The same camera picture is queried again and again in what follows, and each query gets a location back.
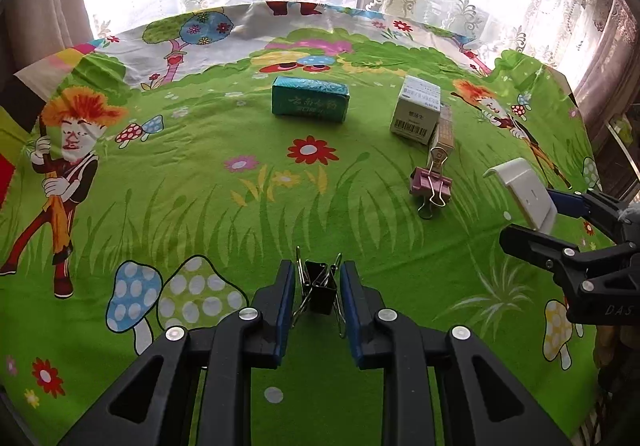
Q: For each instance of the brown curtain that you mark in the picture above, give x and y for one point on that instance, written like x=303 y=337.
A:
x=610 y=75
x=40 y=10

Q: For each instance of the green printed blanket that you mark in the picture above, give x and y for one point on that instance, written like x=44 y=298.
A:
x=200 y=206

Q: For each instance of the small tan box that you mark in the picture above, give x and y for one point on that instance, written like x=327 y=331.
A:
x=444 y=133

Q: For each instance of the black binder clip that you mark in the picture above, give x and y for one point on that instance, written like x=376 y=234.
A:
x=320 y=291

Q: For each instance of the white box with barcode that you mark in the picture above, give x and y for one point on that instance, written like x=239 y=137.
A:
x=415 y=113

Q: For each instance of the teal box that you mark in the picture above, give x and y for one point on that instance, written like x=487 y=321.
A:
x=310 y=100

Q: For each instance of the pink binder clip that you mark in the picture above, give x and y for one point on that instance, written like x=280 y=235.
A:
x=431 y=182

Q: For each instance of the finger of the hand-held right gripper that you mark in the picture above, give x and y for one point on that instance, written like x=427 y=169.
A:
x=530 y=241
x=565 y=203

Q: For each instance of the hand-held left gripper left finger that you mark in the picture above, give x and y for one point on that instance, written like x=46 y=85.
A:
x=284 y=306

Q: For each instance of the white plastic hook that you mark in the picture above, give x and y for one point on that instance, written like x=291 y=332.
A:
x=525 y=191

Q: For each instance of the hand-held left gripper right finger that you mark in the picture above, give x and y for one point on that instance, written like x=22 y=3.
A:
x=350 y=311

